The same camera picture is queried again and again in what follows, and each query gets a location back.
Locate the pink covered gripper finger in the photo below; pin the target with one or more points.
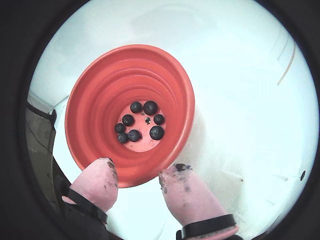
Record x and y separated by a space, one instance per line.
190 200
100 185

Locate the dark round blueberry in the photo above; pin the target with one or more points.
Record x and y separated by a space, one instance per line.
119 128
150 107
135 107
121 138
159 119
128 120
303 175
156 132
134 135

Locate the red collapsible silicone cup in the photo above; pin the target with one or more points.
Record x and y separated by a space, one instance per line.
95 100

